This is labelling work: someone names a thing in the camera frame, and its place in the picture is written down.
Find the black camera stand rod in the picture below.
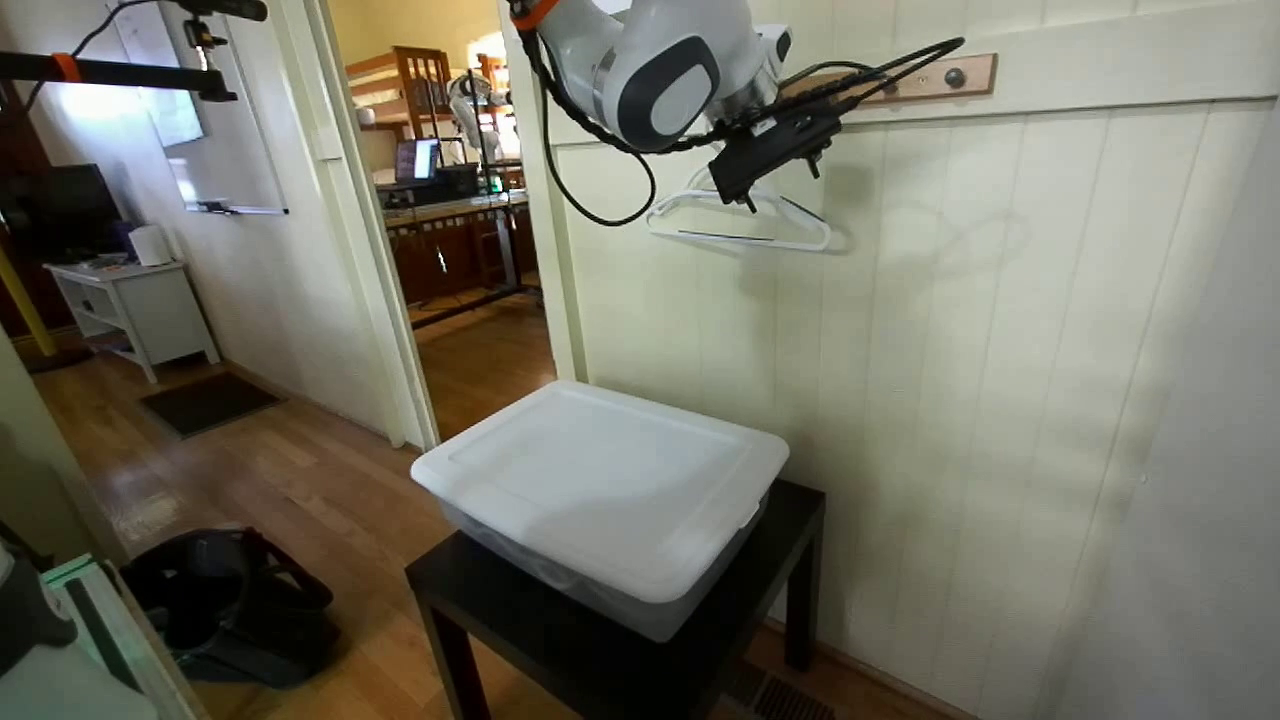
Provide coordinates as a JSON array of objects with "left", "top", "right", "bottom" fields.
[{"left": 0, "top": 0, "right": 271, "bottom": 105}]

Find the robot cart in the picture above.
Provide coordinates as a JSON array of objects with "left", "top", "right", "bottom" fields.
[{"left": 0, "top": 552, "right": 207, "bottom": 720}]

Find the wooden peg rack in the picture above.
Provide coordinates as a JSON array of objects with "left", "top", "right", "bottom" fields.
[{"left": 851, "top": 48, "right": 1001, "bottom": 107}]

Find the black side table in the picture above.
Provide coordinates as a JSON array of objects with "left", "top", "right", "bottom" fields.
[{"left": 399, "top": 476, "right": 828, "bottom": 720}]

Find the white plastic clothes hanger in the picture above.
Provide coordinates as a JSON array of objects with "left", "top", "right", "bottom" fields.
[{"left": 648, "top": 171, "right": 855, "bottom": 261}]

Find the dark floor mat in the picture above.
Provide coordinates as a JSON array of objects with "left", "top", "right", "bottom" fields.
[{"left": 135, "top": 370, "right": 285, "bottom": 441}]

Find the dark wood kitchen cabinet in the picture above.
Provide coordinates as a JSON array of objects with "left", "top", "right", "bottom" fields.
[{"left": 382, "top": 192, "right": 545, "bottom": 330}]

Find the yellow pole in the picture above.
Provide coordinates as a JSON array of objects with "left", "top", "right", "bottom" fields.
[{"left": 0, "top": 244, "right": 65, "bottom": 362}]

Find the small white table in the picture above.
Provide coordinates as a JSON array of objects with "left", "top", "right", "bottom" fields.
[{"left": 44, "top": 254, "right": 222, "bottom": 390}]

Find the black monitor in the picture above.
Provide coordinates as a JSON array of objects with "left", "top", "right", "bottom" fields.
[{"left": 0, "top": 159, "right": 132, "bottom": 274}]

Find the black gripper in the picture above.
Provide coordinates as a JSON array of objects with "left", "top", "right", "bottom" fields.
[{"left": 702, "top": 102, "right": 851, "bottom": 216}]

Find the white plastic storage bin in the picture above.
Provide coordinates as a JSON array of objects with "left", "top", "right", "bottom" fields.
[{"left": 408, "top": 376, "right": 793, "bottom": 650}]

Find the wooden shelf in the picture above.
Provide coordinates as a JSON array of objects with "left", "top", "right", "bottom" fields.
[{"left": 340, "top": 46, "right": 457, "bottom": 140}]

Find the black bag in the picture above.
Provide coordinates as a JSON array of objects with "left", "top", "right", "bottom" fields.
[{"left": 117, "top": 524, "right": 340, "bottom": 692}]

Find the white board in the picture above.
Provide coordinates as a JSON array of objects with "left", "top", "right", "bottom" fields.
[{"left": 150, "top": 0, "right": 291, "bottom": 222}]

